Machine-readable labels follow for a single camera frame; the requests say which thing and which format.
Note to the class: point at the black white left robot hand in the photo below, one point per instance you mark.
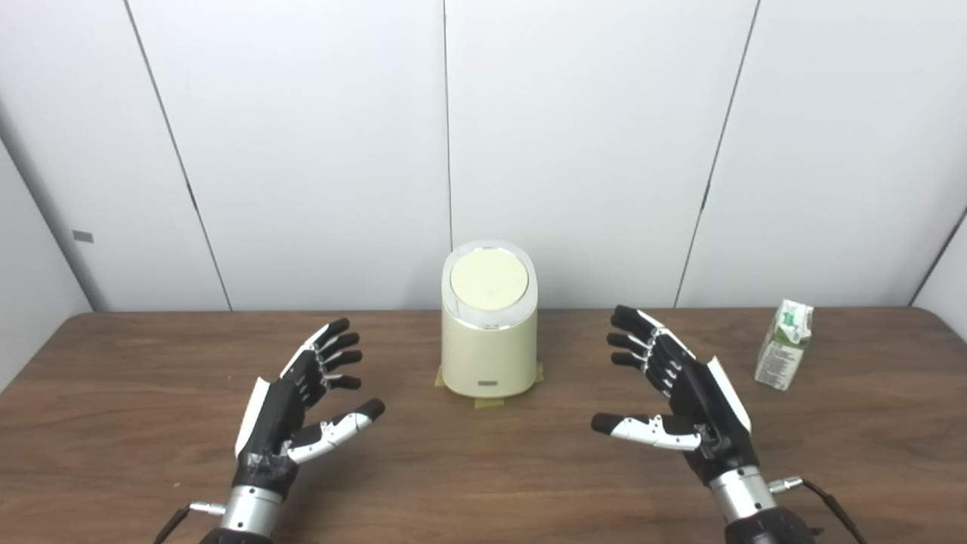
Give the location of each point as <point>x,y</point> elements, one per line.
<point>276,415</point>

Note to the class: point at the cream round bin lid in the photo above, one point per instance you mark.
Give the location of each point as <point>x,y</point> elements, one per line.
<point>489,278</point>

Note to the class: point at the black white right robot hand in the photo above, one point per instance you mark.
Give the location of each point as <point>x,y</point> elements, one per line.
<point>699,400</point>

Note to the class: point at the yellow masking tape piece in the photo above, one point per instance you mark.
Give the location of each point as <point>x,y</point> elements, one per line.
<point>489,403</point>
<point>440,378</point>

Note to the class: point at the grey wall label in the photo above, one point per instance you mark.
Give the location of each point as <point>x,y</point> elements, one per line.
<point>83,236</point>

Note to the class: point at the green white milk carton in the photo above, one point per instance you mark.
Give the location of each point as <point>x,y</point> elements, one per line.
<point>784,351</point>

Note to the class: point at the cream-colored cylindrical bin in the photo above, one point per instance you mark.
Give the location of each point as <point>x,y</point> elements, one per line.
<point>489,355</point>

